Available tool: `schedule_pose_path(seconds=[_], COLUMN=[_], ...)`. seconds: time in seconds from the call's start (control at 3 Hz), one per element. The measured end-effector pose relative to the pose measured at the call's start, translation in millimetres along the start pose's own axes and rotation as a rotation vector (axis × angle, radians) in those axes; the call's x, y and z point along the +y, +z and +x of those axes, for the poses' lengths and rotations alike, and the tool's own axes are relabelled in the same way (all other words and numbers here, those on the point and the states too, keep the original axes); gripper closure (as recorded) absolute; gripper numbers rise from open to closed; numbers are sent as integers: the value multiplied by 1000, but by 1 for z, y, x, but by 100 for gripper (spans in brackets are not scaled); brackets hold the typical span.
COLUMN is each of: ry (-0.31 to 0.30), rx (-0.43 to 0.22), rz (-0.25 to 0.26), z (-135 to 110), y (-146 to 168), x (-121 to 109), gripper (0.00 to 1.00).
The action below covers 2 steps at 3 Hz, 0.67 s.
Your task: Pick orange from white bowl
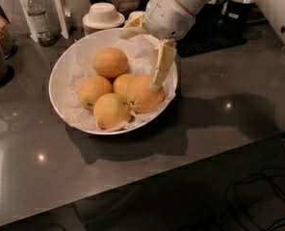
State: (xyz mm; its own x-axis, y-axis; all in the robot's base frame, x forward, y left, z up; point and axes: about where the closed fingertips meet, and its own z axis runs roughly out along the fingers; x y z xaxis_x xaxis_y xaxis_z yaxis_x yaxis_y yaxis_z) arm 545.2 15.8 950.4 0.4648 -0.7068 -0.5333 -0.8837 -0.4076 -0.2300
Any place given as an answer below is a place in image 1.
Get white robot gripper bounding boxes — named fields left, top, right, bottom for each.
left=119, top=0, right=195, bottom=90

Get large orange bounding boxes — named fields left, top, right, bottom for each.
left=126, top=75, right=166, bottom=114

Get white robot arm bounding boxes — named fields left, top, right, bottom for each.
left=120, top=0, right=285, bottom=90

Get upturned white bowl right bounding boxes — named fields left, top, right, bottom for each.
left=125, top=11, right=144, bottom=27

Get top orange in bowl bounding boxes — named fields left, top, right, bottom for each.
left=93, top=47, right=128, bottom=78

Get orange in bowl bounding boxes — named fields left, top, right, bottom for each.
left=93, top=47, right=128, bottom=78
left=78, top=75, right=113, bottom=111
left=113, top=73, right=135, bottom=97
left=93, top=93, right=131, bottom=129

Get middle orange in bowl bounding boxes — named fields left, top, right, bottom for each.
left=113, top=73, right=135, bottom=97

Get upturned white bowl stack left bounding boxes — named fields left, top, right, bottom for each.
left=82, top=2, right=125, bottom=35

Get large white bowl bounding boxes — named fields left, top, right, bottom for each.
left=48, top=27, right=179, bottom=136

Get left orange in bowl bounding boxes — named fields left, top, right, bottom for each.
left=78, top=75, right=113, bottom=111

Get front orange in bowl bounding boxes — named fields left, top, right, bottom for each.
left=93, top=93, right=131, bottom=129

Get black container left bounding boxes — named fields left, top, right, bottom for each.
left=185, top=4, right=222, bottom=42

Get black container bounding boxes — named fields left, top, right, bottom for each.
left=185, top=4, right=222, bottom=42
left=223, top=0, right=253, bottom=39

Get white paper liner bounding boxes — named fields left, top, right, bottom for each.
left=61, top=32, right=176, bottom=132

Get black container right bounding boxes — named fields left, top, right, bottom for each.
left=223, top=0, right=253, bottom=39

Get glass bottle black cap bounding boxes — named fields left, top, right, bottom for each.
left=24, top=0, right=57, bottom=47

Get white acrylic sign holder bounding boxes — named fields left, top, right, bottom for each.
left=19, top=0, right=69, bottom=42

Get upper cereal jar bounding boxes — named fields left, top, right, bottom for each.
left=0, top=15, right=13, bottom=56

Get black floor cable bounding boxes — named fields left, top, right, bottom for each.
left=223, top=138, right=285, bottom=231

